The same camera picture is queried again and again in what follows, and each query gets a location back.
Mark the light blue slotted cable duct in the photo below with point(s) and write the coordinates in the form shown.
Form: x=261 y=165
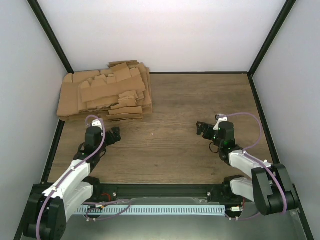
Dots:
x=152 y=210

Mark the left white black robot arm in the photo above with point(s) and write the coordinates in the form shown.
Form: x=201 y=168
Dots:
x=49 y=207

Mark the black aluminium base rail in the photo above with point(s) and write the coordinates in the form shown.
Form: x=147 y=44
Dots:
x=226 y=192

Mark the stack of flat cardboard sheets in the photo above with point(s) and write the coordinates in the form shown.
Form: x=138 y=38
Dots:
x=120 y=92

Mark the black enclosure frame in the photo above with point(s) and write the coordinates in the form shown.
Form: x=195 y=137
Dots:
x=278 y=61

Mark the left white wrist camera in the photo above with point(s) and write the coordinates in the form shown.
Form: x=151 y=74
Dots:
x=97 y=123

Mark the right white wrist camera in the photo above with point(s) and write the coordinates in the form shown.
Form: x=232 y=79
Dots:
x=219 y=118

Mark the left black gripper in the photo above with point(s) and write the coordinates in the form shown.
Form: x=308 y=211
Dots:
x=117 y=135

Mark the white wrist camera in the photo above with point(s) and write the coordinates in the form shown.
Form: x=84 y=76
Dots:
x=97 y=123
x=219 y=118

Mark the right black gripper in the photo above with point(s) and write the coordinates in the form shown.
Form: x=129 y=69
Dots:
x=208 y=128

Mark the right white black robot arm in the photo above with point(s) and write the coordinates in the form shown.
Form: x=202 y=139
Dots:
x=267 y=185

